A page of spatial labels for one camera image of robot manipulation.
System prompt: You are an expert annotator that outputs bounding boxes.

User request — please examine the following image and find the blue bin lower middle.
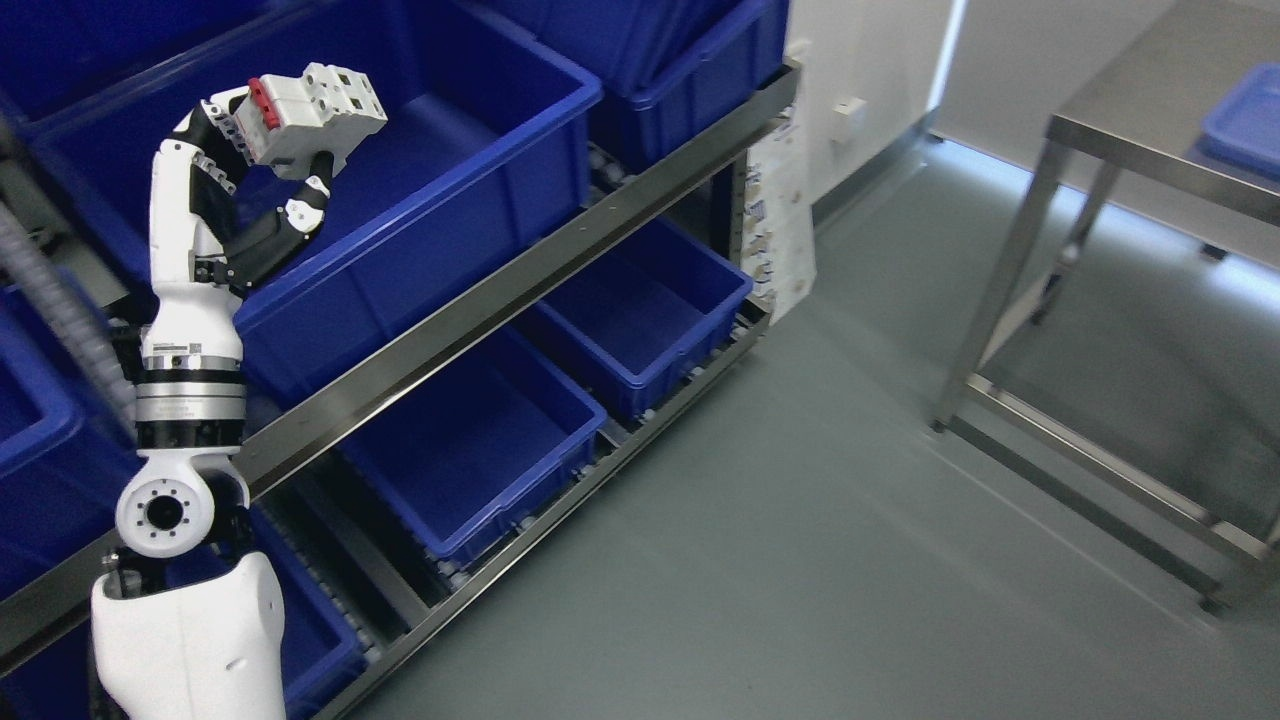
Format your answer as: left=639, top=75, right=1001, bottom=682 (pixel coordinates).
left=339, top=328, right=607, bottom=570

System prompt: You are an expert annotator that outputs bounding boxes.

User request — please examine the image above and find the blue bin lower right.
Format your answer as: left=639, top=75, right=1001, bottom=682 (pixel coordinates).
left=515, top=217, right=754, bottom=421

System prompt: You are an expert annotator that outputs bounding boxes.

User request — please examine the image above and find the blue bin upper right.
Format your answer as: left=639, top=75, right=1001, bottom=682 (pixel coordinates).
left=488, top=1, right=790, bottom=172

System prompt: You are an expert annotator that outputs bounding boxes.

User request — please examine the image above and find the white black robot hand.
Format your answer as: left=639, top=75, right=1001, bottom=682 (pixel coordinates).
left=140, top=79, right=340, bottom=380

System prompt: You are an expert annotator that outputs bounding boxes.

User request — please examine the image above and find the white wall socket box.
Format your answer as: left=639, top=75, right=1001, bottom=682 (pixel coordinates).
left=832, top=97, right=867, bottom=131

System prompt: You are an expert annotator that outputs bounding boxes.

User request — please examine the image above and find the metal shelf rack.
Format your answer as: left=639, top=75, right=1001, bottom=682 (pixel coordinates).
left=0, top=60, right=803, bottom=720

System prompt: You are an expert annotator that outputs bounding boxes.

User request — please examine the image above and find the blue plastic tray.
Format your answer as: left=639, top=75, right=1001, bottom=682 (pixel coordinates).
left=1199, top=61, right=1279, bottom=179

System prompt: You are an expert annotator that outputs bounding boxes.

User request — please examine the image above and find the large blue storage bin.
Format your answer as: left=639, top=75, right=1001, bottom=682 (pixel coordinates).
left=20, top=1, right=603, bottom=409

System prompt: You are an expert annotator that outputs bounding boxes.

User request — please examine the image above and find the white red circuit breaker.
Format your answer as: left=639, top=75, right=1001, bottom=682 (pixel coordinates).
left=232, top=61, right=387, bottom=181

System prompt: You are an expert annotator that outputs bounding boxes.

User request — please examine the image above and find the blue bin bottom left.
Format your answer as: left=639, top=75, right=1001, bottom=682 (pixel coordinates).
left=3, top=509, right=367, bottom=719

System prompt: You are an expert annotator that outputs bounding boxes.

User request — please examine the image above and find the stainless steel table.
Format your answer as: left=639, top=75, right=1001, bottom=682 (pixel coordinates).
left=931, top=1, right=1277, bottom=615

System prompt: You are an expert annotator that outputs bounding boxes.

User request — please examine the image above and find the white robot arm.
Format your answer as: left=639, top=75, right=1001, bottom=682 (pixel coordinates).
left=91, top=356, right=287, bottom=719

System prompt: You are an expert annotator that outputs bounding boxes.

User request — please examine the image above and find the printed paper sign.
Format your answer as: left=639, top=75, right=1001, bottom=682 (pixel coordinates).
left=739, top=40, right=819, bottom=323

